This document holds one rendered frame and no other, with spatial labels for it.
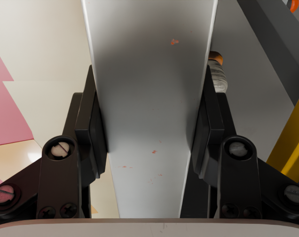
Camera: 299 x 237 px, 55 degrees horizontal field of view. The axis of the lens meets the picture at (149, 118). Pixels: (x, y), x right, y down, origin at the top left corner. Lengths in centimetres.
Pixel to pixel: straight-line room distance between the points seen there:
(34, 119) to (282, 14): 37
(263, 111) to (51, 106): 159
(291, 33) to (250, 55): 101
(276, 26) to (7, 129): 35
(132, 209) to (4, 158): 9
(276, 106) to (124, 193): 159
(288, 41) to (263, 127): 144
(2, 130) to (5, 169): 4
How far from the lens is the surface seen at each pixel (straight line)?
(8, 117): 18
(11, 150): 20
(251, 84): 154
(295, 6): 54
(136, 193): 16
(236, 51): 139
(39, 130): 18
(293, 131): 27
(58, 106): 16
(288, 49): 39
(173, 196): 16
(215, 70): 116
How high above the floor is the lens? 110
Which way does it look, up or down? 43 degrees down
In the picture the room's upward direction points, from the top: 177 degrees clockwise
